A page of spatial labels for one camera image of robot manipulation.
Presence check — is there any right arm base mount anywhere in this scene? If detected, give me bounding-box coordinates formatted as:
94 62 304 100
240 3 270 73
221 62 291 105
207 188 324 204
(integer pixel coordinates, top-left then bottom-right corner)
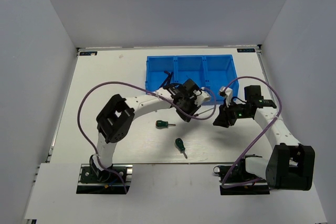
213 160 270 196

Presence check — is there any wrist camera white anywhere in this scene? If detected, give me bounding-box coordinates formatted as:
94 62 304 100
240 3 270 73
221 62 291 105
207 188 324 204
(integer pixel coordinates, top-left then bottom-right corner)
218 86 233 106
194 89 211 106

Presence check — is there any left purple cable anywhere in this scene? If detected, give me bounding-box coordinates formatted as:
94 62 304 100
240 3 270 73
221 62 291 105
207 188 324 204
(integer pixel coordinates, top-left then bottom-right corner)
78 81 217 193

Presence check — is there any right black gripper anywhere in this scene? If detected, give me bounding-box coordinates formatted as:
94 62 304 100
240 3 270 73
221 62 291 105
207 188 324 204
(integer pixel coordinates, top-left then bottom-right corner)
213 98 251 128

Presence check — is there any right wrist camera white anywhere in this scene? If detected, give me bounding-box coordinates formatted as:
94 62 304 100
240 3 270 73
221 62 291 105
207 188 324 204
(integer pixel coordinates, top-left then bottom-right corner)
218 86 233 106

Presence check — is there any left corner label sticker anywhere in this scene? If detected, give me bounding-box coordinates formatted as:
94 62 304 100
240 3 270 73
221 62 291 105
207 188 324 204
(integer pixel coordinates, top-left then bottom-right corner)
79 51 98 56

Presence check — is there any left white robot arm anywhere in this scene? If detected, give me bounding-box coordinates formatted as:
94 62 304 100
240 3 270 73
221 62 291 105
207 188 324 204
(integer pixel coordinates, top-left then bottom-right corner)
90 79 211 182

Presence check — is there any stubby green screwdriver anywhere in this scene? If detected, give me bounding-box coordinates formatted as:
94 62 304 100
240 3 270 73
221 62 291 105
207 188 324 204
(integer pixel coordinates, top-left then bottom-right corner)
155 120 176 129
175 138 187 159

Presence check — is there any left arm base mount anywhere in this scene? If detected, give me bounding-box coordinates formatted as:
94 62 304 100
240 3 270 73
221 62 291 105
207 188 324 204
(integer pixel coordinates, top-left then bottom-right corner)
76 164 132 195

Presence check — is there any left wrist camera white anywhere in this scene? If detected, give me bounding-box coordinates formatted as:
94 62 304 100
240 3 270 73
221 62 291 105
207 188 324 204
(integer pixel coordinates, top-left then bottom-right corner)
194 89 211 106

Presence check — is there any blue three-compartment bin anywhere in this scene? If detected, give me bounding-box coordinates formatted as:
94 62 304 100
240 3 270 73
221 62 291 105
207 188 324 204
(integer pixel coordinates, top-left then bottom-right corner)
145 55 237 103

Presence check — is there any large hex key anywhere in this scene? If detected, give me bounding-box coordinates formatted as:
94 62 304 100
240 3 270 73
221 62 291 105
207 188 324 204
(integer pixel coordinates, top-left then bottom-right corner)
160 70 174 88

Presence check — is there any corner label sticker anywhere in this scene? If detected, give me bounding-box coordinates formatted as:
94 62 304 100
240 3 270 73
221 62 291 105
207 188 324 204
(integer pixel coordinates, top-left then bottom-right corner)
237 48 256 53
79 51 98 56

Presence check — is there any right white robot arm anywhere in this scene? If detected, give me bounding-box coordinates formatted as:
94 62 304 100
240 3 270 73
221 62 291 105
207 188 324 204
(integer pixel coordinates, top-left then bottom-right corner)
213 86 315 191

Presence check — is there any right corner label sticker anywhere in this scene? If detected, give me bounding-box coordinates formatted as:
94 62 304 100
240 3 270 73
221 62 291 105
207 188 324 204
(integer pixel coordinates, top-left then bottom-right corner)
237 48 256 53

